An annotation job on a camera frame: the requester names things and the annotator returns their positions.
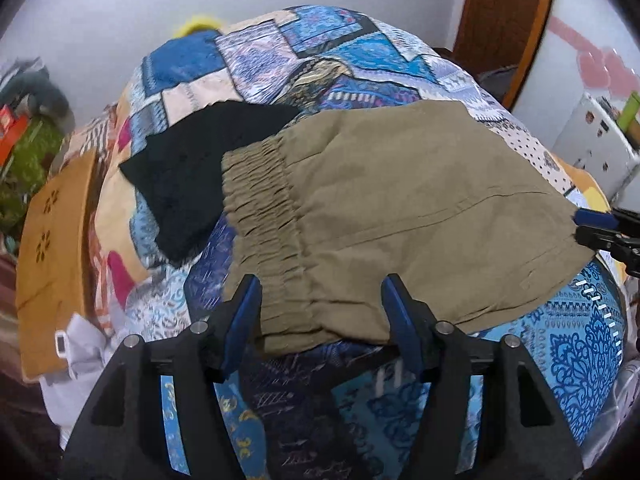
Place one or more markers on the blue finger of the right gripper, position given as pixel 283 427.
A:
pixel 622 248
pixel 595 219

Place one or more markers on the yellow pillow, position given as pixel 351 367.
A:
pixel 197 23

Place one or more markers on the blue patchwork bed quilt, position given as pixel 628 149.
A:
pixel 346 409

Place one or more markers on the orange yellow blanket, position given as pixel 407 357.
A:
pixel 596 200

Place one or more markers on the black folded garment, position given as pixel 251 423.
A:
pixel 179 172

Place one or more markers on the white appliance with stickers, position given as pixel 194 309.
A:
pixel 592 141

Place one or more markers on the wooden carved board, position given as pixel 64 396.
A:
pixel 53 275

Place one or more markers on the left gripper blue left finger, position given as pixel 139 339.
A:
pixel 234 324

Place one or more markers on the white cloth pile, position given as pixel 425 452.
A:
pixel 85 350

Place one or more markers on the wooden door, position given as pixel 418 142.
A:
pixel 496 34

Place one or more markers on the orange box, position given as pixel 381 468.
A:
pixel 13 127

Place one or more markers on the grey neck pillow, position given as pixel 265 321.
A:
pixel 34 93

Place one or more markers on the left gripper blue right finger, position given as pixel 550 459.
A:
pixel 411 324

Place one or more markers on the green patterned bag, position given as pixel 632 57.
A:
pixel 26 170

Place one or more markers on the khaki olive pants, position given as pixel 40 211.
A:
pixel 324 210

